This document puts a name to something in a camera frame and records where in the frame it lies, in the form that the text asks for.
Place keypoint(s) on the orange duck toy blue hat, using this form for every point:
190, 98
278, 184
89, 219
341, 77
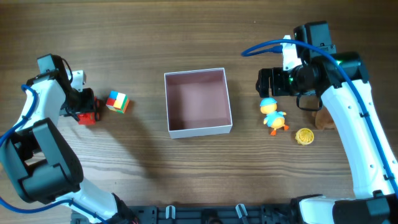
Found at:
274, 119

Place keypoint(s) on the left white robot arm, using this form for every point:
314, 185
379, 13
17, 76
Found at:
40, 164

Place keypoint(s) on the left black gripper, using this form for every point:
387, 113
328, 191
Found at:
89, 98

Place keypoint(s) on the white box with pink interior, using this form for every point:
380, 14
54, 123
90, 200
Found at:
197, 103

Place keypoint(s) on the yellow round slotted disc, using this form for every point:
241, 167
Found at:
304, 136

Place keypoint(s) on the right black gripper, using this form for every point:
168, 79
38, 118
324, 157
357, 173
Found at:
277, 82

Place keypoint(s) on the multicolour puzzle cube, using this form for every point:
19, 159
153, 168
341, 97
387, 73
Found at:
117, 102

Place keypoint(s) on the brown plush toy with carrot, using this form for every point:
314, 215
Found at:
323, 119

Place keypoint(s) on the red toy truck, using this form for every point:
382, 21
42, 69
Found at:
91, 117

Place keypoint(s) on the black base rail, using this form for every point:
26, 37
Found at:
264, 214

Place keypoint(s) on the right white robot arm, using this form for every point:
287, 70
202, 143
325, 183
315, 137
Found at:
341, 82

